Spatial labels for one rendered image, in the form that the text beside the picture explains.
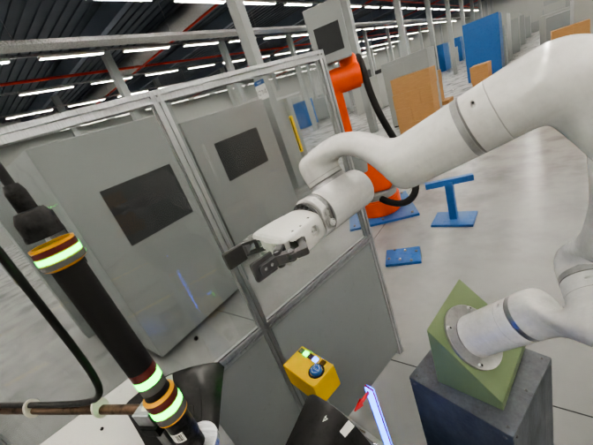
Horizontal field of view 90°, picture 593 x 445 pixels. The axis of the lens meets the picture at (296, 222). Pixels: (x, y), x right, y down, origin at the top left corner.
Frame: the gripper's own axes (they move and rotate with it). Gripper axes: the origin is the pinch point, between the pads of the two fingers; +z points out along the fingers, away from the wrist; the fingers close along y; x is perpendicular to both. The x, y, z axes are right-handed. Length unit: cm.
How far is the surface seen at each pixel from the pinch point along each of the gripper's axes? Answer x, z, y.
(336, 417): -45.8, -5.7, 1.3
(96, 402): -10.3, 26.6, 10.4
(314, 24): 97, -294, 233
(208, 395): -24.8, 13.2, 11.5
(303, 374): -58, -14, 28
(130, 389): -31, 26, 41
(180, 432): -14.9, 19.3, -2.2
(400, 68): 17, -932, 510
